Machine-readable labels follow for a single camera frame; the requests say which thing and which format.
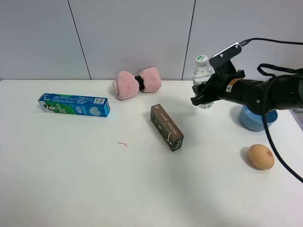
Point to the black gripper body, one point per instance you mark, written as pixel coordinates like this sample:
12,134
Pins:
216,87

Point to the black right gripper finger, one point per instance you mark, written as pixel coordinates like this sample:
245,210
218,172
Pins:
203,88

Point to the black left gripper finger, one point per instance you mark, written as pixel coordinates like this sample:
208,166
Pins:
201,100

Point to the clear plastic water bottle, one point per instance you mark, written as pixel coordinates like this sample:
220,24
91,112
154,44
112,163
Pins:
203,70

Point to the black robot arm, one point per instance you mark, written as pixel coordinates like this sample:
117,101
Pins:
283,92

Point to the brown rectangular carton box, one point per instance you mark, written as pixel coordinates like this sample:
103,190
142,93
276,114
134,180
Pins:
169,131

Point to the blue plastic bowl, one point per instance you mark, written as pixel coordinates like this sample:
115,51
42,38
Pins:
253,121

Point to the brown egg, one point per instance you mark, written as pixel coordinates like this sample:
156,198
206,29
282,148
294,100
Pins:
261,157

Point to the blue green toothpaste box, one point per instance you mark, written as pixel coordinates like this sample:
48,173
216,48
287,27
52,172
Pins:
78,105

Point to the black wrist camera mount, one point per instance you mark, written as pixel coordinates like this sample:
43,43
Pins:
221,61

